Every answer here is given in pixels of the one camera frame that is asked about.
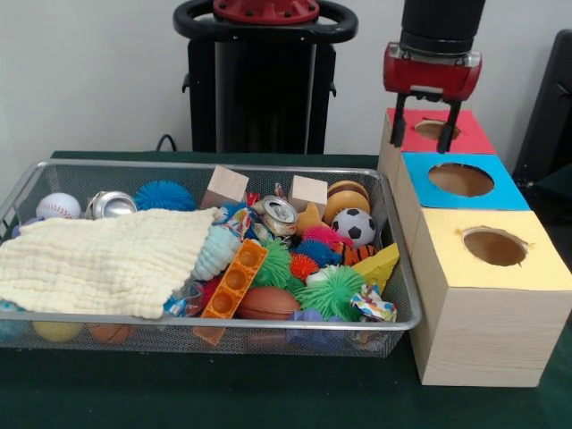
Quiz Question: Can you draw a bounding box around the silver mesh bin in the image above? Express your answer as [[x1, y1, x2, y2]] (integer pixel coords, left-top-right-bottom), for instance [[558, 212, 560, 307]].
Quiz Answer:
[[0, 159, 424, 358]]

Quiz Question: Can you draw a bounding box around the shiny dented silver can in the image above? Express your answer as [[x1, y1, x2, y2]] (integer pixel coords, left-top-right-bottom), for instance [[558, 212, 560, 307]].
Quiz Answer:
[[84, 190, 139, 220]]

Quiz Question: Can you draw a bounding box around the cream waffle cloth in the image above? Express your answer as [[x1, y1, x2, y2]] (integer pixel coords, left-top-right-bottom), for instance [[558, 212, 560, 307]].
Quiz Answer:
[[0, 207, 230, 321]]

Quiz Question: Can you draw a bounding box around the toy hamburger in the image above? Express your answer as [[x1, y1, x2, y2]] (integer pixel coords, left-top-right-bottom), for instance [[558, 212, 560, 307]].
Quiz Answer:
[[322, 180, 372, 226]]

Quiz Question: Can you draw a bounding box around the wooden box with three holes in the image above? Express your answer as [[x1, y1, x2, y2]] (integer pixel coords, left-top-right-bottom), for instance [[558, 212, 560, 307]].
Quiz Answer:
[[377, 106, 572, 388]]

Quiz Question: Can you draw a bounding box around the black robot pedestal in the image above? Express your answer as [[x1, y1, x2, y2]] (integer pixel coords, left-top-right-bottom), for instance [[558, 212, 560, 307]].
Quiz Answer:
[[172, 0, 358, 156]]

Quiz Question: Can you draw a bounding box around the blue spiky ball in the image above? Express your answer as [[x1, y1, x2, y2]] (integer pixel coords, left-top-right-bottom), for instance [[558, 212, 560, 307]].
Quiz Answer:
[[133, 180, 198, 211]]

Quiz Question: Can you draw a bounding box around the black monitor on stand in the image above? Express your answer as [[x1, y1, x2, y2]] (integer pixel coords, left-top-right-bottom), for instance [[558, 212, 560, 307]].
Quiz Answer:
[[512, 29, 572, 189]]

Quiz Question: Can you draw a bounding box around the white baseball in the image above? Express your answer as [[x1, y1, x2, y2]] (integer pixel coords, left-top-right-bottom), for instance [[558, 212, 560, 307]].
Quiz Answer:
[[35, 192, 83, 221]]

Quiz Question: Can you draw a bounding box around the small soccer ball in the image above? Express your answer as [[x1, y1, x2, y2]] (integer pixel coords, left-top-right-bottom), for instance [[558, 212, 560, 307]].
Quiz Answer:
[[331, 207, 377, 248]]

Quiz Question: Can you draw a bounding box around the dark green tablecloth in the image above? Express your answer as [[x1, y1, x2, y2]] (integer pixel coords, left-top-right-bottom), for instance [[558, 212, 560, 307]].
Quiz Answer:
[[0, 150, 572, 429]]

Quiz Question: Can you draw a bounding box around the green spiky ball with eyes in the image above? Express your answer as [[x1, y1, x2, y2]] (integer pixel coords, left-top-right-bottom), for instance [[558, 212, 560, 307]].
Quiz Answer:
[[294, 265, 368, 322]]

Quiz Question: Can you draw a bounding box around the crushed silver can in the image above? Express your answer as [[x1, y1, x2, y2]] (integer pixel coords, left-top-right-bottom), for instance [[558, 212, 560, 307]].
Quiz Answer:
[[259, 195, 301, 238]]

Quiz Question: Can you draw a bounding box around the orange plastic block with holes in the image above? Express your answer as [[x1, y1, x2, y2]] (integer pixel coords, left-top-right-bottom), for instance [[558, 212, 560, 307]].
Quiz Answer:
[[200, 239, 270, 320]]

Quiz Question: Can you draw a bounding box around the large wooden block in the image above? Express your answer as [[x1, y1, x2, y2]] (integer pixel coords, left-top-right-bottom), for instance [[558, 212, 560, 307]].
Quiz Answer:
[[199, 164, 250, 212]]

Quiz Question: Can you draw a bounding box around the small wooden block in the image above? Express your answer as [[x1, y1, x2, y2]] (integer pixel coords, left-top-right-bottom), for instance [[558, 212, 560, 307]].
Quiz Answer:
[[288, 174, 330, 215]]

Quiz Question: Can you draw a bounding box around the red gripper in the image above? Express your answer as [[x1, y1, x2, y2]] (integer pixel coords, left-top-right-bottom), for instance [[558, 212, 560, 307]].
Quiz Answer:
[[382, 42, 484, 154]]

